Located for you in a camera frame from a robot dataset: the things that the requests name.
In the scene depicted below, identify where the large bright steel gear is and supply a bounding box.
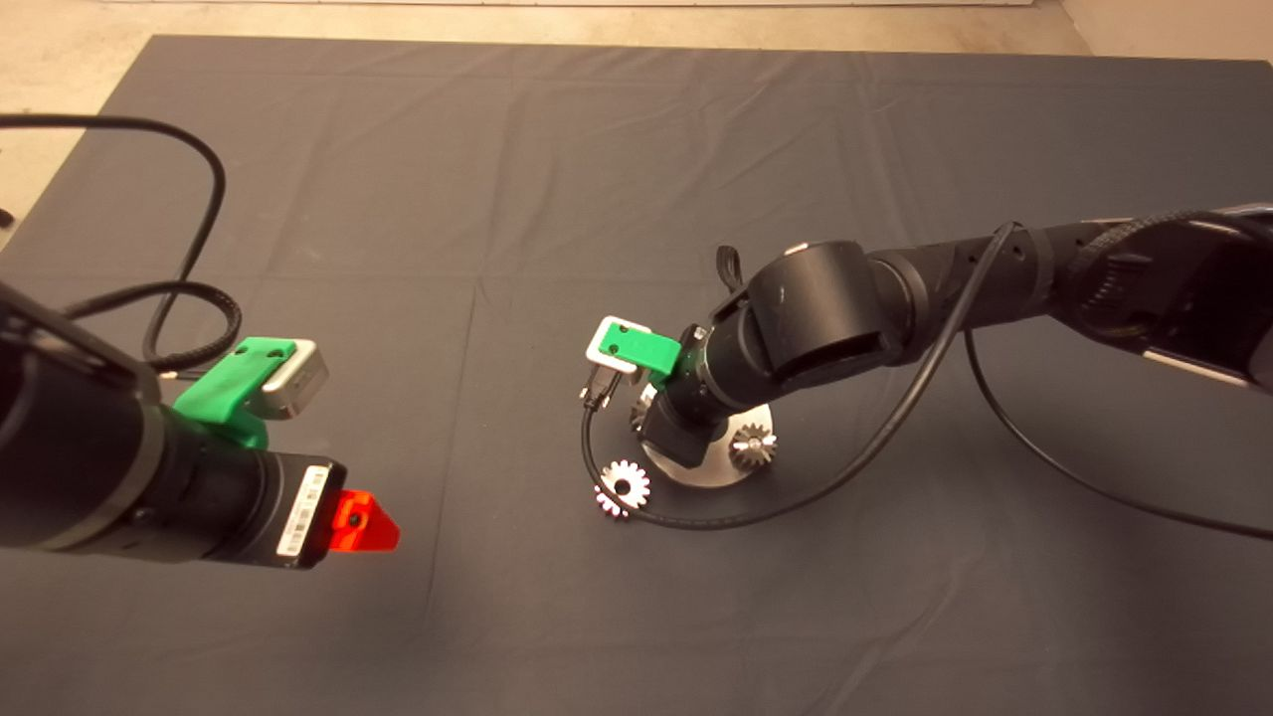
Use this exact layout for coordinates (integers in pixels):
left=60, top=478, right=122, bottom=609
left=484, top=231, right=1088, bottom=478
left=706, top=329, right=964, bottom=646
left=595, top=459, right=652, bottom=520

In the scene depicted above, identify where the dark grey table cloth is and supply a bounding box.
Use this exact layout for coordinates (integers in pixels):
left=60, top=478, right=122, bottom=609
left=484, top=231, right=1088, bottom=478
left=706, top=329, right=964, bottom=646
left=0, top=37, right=1273, bottom=716

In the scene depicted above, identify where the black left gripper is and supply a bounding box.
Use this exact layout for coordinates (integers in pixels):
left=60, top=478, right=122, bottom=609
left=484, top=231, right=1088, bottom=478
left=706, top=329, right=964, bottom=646
left=239, top=452, right=402, bottom=572

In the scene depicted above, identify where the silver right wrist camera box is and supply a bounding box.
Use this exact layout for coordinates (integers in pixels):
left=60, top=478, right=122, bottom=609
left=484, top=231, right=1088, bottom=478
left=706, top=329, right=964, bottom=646
left=586, top=315, right=652, bottom=374

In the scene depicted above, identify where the braided black arm cable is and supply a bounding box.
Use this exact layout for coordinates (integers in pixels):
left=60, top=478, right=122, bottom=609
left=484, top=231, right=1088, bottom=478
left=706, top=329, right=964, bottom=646
left=1069, top=209, right=1273, bottom=299
left=60, top=281, right=243, bottom=374

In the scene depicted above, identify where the braided black left arm cable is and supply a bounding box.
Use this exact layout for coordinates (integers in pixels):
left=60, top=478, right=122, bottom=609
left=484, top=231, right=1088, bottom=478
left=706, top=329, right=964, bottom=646
left=60, top=281, right=243, bottom=374

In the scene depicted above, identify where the braided black right arm cable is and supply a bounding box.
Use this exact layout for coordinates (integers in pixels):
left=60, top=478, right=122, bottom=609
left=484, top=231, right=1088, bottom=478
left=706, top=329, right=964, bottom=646
left=1069, top=209, right=1273, bottom=299

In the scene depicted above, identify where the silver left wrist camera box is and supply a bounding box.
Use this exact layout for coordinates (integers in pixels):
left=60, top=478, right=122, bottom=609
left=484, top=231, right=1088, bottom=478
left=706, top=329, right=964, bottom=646
left=261, top=340, right=329, bottom=419

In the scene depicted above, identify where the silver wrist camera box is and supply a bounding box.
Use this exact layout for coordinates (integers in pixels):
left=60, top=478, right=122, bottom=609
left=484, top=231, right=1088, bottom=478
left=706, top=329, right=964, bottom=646
left=261, top=340, right=329, bottom=419
left=586, top=315, right=652, bottom=374

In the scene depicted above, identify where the green right camera mount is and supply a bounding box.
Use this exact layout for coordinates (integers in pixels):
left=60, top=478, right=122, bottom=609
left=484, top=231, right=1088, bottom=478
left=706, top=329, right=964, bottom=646
left=600, top=320, right=685, bottom=389

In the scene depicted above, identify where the green left camera mount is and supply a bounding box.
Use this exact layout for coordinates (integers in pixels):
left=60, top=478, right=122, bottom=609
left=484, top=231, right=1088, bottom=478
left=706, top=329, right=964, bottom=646
left=174, top=337, right=297, bottom=450

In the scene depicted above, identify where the round metal plate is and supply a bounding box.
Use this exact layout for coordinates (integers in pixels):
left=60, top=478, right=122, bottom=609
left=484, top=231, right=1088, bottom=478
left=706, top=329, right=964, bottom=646
left=636, top=398, right=775, bottom=489

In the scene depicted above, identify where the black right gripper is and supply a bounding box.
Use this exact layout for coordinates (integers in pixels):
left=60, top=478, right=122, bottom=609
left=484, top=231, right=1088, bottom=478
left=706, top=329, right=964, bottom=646
left=641, top=396, right=732, bottom=470

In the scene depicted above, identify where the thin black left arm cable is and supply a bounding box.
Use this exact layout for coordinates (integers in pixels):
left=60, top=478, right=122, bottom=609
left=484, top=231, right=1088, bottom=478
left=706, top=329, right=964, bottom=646
left=0, top=114, right=228, bottom=364

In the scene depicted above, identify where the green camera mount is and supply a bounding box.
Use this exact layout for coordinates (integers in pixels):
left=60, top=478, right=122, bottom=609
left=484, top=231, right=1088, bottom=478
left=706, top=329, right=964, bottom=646
left=600, top=320, right=685, bottom=389
left=174, top=337, right=297, bottom=450

